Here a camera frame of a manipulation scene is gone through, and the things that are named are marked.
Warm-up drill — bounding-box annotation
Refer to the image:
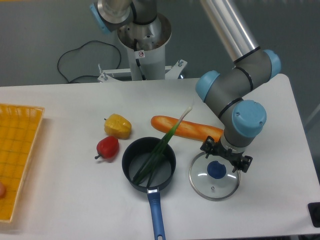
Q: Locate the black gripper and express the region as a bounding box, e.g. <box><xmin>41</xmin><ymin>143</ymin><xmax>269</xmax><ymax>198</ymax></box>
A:
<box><xmin>200</xmin><ymin>136</ymin><xmax>253</xmax><ymax>173</ymax></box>

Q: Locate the glass pot lid blue knob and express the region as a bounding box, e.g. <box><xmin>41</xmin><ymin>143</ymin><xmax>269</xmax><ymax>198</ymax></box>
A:
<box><xmin>188</xmin><ymin>150</ymin><xmax>241</xmax><ymax>202</ymax></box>

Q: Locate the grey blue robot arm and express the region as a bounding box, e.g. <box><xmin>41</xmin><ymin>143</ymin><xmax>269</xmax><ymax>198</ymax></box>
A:
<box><xmin>90</xmin><ymin>0</ymin><xmax>281</xmax><ymax>172</ymax></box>

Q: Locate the orange baguette bread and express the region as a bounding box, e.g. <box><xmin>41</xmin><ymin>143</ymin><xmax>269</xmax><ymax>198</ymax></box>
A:
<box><xmin>150</xmin><ymin>115</ymin><xmax>223</xmax><ymax>142</ymax></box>

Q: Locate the green scallion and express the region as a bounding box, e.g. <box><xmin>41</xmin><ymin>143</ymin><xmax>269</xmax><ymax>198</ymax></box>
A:
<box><xmin>132</xmin><ymin>106</ymin><xmax>193</xmax><ymax>187</ymax></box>

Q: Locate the black device at table edge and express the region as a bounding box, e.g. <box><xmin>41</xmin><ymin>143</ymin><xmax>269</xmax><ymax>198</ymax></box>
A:
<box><xmin>307</xmin><ymin>202</ymin><xmax>320</xmax><ymax>228</ymax></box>

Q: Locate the yellow bell pepper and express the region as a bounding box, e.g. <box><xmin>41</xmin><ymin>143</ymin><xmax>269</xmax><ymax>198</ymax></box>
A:
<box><xmin>104</xmin><ymin>113</ymin><xmax>132</xmax><ymax>139</ymax></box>

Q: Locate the red bell pepper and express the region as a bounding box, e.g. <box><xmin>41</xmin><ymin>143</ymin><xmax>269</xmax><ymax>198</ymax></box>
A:
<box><xmin>94</xmin><ymin>136</ymin><xmax>120</xmax><ymax>159</ymax></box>

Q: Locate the yellow wicker basket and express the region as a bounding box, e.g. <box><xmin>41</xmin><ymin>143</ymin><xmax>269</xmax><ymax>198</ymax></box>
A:
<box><xmin>0</xmin><ymin>103</ymin><xmax>45</xmax><ymax>223</ymax></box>

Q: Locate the dark pot blue handle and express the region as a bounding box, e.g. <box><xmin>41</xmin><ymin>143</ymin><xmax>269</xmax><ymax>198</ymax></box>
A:
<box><xmin>122</xmin><ymin>137</ymin><xmax>176</xmax><ymax>240</ymax></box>

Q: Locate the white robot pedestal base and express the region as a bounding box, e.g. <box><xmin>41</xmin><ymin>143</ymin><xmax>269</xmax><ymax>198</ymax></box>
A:
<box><xmin>97</xmin><ymin>13</ymin><xmax>188</xmax><ymax>82</ymax></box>

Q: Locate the black cable on floor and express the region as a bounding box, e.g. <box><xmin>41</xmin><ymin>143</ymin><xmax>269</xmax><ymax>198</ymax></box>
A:
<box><xmin>57</xmin><ymin>40</ymin><xmax>122</xmax><ymax>84</ymax></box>

